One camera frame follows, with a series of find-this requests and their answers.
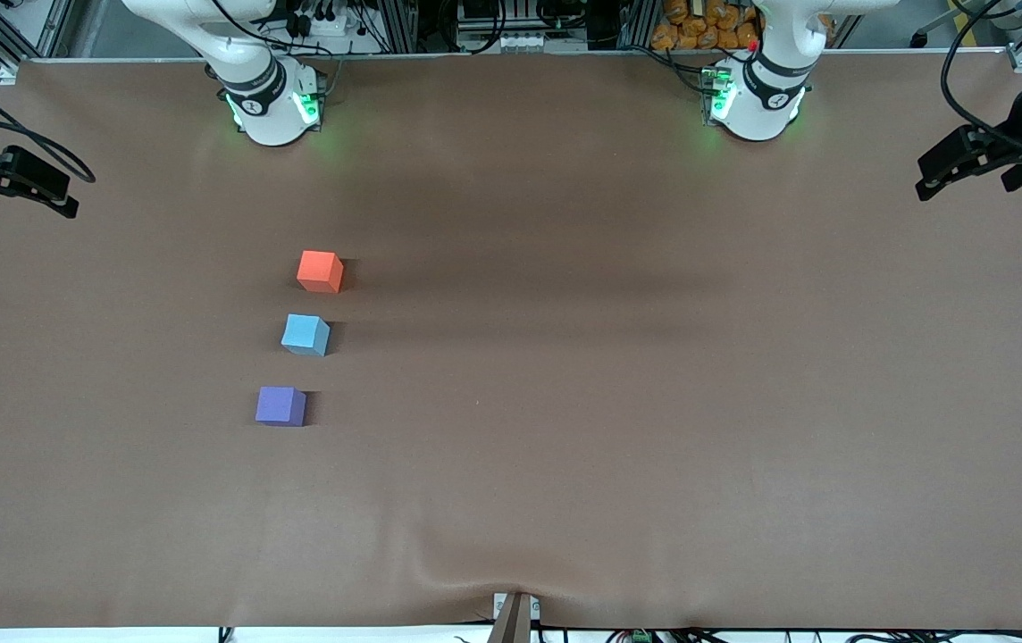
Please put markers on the brown camera mount bracket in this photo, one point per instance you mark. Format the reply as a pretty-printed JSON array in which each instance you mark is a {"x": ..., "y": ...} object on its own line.
[{"x": 513, "y": 621}]

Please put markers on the green terminal connector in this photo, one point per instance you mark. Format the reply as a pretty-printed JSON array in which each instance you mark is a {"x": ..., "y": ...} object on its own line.
[{"x": 640, "y": 637}]

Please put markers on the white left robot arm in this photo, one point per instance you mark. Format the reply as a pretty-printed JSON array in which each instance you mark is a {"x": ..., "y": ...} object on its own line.
[{"x": 757, "y": 112}]

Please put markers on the purple foam block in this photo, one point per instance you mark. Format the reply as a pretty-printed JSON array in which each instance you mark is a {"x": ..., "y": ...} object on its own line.
[{"x": 279, "y": 405}]

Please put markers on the white electronics box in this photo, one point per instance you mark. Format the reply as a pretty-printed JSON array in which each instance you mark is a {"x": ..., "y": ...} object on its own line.
[{"x": 520, "y": 40}]

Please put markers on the pile of orange packets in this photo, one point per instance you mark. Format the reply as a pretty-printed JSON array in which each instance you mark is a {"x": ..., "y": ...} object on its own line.
[{"x": 699, "y": 27}]

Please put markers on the white power strip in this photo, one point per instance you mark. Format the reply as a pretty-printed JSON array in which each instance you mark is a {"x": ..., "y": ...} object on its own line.
[{"x": 328, "y": 20}]

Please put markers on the light blue foam block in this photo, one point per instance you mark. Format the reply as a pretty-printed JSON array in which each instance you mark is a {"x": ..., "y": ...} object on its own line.
[{"x": 304, "y": 334}]

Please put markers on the orange foam block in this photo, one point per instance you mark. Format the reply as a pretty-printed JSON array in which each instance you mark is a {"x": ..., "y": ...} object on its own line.
[{"x": 319, "y": 271}]

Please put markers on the brown table mat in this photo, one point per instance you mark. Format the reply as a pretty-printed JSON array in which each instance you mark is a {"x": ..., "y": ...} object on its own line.
[{"x": 565, "y": 464}]

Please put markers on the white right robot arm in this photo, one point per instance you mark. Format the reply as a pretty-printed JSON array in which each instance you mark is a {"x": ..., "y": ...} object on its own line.
[{"x": 265, "y": 107}]

